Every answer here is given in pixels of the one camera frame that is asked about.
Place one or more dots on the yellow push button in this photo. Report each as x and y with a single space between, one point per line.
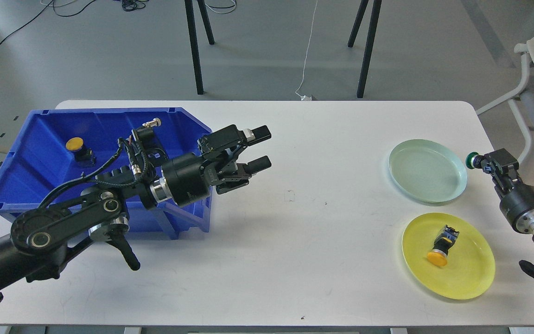
83 156
446 239

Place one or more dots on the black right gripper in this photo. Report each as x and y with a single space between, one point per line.
516 196

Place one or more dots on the green push button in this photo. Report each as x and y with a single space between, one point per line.
474 160
155 154

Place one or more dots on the black tripod leg pair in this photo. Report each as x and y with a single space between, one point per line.
192 31
369 44

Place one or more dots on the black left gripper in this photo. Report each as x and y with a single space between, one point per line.
188 178

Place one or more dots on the pale green plate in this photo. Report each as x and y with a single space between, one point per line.
427 171

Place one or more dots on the blue plastic storage bin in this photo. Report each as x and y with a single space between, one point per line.
38 160

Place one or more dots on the yellow plate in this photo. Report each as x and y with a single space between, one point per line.
471 266

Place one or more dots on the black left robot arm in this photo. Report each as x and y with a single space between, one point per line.
93 207

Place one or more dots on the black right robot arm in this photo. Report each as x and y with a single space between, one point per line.
516 197

